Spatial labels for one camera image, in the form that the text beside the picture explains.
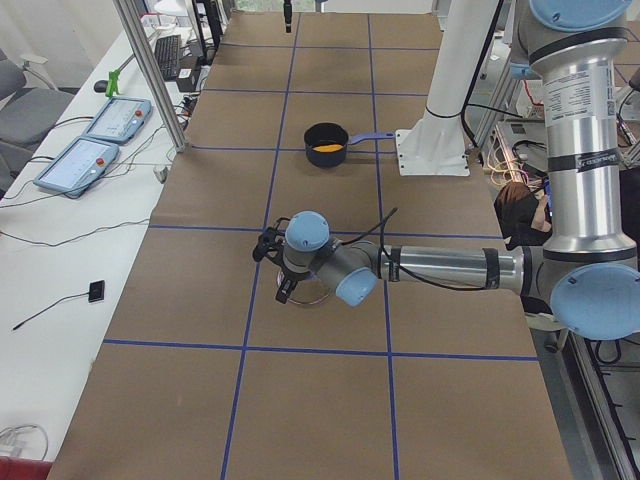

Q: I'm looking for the seated person black hoodie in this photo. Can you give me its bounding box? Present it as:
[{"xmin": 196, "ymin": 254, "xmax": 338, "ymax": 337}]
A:
[{"xmin": 494, "ymin": 182, "xmax": 552, "ymax": 250}]

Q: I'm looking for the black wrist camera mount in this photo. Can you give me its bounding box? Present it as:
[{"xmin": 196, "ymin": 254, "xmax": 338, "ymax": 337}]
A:
[{"xmin": 252, "ymin": 227, "xmax": 284, "ymax": 266}]

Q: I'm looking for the teach pendant tablet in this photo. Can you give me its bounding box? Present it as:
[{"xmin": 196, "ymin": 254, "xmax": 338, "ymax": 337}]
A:
[
  {"xmin": 83, "ymin": 96, "xmax": 152, "ymax": 145},
  {"xmin": 33, "ymin": 136, "xmax": 119, "ymax": 198}
]

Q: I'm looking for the green clamp tool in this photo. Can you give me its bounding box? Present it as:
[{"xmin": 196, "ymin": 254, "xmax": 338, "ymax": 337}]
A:
[{"xmin": 93, "ymin": 69, "xmax": 121, "ymax": 98}]

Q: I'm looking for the yellow corn cob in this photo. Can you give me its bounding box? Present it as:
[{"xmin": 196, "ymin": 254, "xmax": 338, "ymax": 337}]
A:
[{"xmin": 312, "ymin": 143, "xmax": 344, "ymax": 153}]

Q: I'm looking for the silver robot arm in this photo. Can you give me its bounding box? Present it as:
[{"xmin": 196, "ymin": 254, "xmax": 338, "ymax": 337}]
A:
[{"xmin": 255, "ymin": 1, "xmax": 639, "ymax": 340}]

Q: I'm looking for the small black puck device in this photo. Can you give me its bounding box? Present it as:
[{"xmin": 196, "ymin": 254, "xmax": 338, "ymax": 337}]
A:
[{"xmin": 87, "ymin": 280, "xmax": 106, "ymax": 303}]

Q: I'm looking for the glass lid purple knob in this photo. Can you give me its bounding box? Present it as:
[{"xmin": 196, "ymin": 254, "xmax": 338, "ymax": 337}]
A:
[{"xmin": 276, "ymin": 271, "xmax": 331, "ymax": 306}]

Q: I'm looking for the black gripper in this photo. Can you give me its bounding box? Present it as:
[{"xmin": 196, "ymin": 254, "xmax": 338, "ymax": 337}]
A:
[
  {"xmin": 275, "ymin": 252, "xmax": 308, "ymax": 304},
  {"xmin": 283, "ymin": 0, "xmax": 292, "ymax": 33}
]

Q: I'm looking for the dark blue saucepan purple handle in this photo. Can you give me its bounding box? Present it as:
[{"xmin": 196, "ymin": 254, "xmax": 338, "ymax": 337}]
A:
[{"xmin": 303, "ymin": 122, "xmax": 396, "ymax": 168}]

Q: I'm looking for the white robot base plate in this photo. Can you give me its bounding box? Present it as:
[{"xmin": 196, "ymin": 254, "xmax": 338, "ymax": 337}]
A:
[{"xmin": 395, "ymin": 114, "xmax": 470, "ymax": 176}]

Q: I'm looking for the upper teach pendant tablet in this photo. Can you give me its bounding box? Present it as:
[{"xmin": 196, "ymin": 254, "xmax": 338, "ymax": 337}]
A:
[{"xmin": 83, "ymin": 96, "xmax": 152, "ymax": 145}]

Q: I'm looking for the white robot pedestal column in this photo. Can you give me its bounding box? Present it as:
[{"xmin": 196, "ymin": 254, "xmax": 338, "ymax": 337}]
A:
[{"xmin": 422, "ymin": 0, "xmax": 524, "ymax": 121}]

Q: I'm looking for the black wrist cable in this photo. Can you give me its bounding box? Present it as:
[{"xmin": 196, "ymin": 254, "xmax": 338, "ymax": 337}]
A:
[{"xmin": 332, "ymin": 207, "xmax": 494, "ymax": 292}]

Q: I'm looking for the black keyboard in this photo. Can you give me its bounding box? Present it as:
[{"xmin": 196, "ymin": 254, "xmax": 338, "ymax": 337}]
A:
[{"xmin": 154, "ymin": 35, "xmax": 182, "ymax": 81}]

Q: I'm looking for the aluminium frame post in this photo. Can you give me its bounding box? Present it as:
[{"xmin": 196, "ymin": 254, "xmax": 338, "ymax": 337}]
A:
[{"xmin": 113, "ymin": 0, "xmax": 186, "ymax": 153}]

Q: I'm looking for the lower teach pendant tablet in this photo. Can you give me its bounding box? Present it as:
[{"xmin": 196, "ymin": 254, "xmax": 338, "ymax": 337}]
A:
[{"xmin": 33, "ymin": 136, "xmax": 119, "ymax": 198}]

